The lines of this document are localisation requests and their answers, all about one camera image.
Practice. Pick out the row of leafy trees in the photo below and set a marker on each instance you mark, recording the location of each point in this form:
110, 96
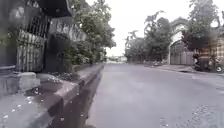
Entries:
91, 30

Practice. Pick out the grey concrete road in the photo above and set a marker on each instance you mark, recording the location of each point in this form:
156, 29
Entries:
146, 96

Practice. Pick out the group of palm trees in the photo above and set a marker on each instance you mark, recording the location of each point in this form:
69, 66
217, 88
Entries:
155, 40

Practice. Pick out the dark roadside gutter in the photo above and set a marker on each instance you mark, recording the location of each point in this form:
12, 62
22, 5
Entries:
77, 108

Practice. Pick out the concrete pavement strip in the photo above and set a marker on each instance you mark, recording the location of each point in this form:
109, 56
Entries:
178, 68

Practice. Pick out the white building with gate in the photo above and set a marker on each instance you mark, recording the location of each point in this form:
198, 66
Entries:
178, 50

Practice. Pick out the dark building with awning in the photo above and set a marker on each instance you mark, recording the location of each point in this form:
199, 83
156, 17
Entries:
55, 20

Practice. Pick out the metal bar gate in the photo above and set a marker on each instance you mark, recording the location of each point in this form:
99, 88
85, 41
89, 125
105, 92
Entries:
30, 50

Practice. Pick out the raised concrete pavement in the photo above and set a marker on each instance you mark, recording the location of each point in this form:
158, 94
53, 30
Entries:
31, 106

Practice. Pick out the parked motorcycle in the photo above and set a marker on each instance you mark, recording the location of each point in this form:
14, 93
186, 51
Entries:
208, 64

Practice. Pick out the tall leafy tree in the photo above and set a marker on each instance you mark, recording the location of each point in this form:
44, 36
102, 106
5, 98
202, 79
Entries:
200, 23

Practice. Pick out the brown brick building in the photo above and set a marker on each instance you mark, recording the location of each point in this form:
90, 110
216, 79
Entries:
213, 46

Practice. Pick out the low concrete block wall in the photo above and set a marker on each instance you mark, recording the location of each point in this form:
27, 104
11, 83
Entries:
18, 82

